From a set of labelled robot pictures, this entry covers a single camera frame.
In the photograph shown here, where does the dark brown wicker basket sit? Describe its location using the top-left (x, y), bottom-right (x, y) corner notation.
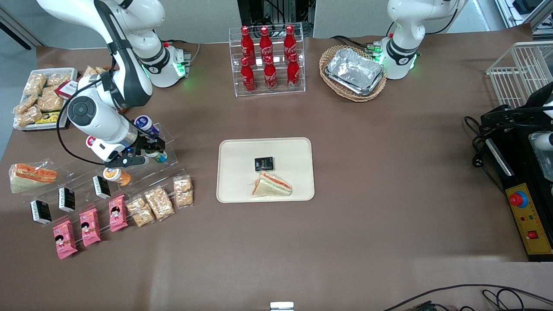
top-left (78, 65), bottom-right (132, 116)

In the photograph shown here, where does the beige plastic serving tray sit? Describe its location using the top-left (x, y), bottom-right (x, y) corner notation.
top-left (216, 137), bottom-right (315, 203)

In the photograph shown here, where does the red cola bottle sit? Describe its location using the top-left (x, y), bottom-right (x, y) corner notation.
top-left (259, 26), bottom-right (273, 63)
top-left (241, 26), bottom-right (255, 65)
top-left (240, 57), bottom-right (256, 92)
top-left (287, 53), bottom-right (300, 89)
top-left (263, 55), bottom-right (277, 90)
top-left (284, 25), bottom-right (298, 61)

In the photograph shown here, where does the black arm-mounted cable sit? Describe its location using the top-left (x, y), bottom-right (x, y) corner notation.
top-left (56, 41), bottom-right (124, 167)

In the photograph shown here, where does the white rectangular plastic tray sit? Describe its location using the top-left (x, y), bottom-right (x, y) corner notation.
top-left (13, 68), bottom-right (78, 131)

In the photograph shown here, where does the black arm base cable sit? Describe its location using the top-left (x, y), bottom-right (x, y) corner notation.
top-left (331, 35), bottom-right (381, 54)

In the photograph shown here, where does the grey arm base cable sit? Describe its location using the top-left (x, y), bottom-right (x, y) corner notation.
top-left (162, 40), bottom-right (201, 79)

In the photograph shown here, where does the looped black cable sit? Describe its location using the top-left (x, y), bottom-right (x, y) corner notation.
top-left (482, 289), bottom-right (521, 311)

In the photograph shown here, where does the wrapped triangle sandwich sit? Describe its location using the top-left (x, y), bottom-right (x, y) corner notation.
top-left (252, 171), bottom-right (292, 198)
top-left (10, 163), bottom-right (58, 194)

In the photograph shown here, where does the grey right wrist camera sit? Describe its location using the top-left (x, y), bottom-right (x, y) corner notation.
top-left (105, 155), bottom-right (146, 169)

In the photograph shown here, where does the pink snack packet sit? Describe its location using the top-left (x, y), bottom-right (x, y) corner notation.
top-left (108, 195), bottom-right (129, 233)
top-left (79, 208), bottom-right (102, 248)
top-left (53, 220), bottom-right (79, 260)

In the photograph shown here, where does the black equipment with cables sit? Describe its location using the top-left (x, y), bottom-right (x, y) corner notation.
top-left (237, 0), bottom-right (317, 27)

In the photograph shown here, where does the aluminium frame rack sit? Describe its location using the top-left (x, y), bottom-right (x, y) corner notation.
top-left (495, 0), bottom-right (553, 41)

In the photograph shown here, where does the white wire basket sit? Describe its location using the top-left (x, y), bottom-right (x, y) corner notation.
top-left (486, 41), bottom-right (553, 108)

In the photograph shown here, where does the clear acrylic bottle rack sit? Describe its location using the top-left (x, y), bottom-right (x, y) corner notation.
top-left (229, 22), bottom-right (306, 97)

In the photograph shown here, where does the orange gum bottle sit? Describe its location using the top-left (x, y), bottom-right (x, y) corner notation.
top-left (103, 166), bottom-right (131, 187)

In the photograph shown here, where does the clear acrylic stepped shelf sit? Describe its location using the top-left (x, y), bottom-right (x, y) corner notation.
top-left (21, 123), bottom-right (187, 227)

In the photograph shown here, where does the silver sealer mould tray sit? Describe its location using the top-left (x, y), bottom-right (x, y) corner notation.
top-left (529, 132), bottom-right (553, 182)

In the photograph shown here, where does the aluminium foil tray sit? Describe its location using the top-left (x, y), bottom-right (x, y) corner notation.
top-left (324, 48), bottom-right (385, 96)

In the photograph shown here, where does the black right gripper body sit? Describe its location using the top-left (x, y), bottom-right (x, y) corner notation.
top-left (122, 137), bottom-right (151, 159)

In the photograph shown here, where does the blue gum bottle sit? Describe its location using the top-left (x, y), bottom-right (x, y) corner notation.
top-left (134, 115), bottom-right (160, 138)

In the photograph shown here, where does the clear bag nut cracker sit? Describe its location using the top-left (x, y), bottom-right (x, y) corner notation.
top-left (144, 186), bottom-right (175, 222)
top-left (173, 176), bottom-right (194, 208)
top-left (126, 196), bottom-right (156, 228)

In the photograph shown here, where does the red cookie box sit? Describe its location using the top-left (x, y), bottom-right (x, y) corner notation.
top-left (56, 80), bottom-right (79, 101)

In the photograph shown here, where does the black machine power cable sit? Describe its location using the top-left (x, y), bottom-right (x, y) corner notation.
top-left (464, 116), bottom-right (506, 195)

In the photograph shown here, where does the light tan wicker basket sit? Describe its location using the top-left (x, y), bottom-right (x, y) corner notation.
top-left (319, 45), bottom-right (388, 103)

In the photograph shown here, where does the long black cable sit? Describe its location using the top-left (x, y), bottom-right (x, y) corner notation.
top-left (382, 284), bottom-right (553, 311)

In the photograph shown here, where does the black and white carton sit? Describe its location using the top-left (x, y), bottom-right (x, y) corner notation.
top-left (30, 200), bottom-right (52, 225)
top-left (58, 187), bottom-right (76, 213)
top-left (92, 175), bottom-right (111, 200)

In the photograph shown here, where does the black tray sealing machine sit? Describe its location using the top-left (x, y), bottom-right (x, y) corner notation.
top-left (480, 82), bottom-right (553, 262)

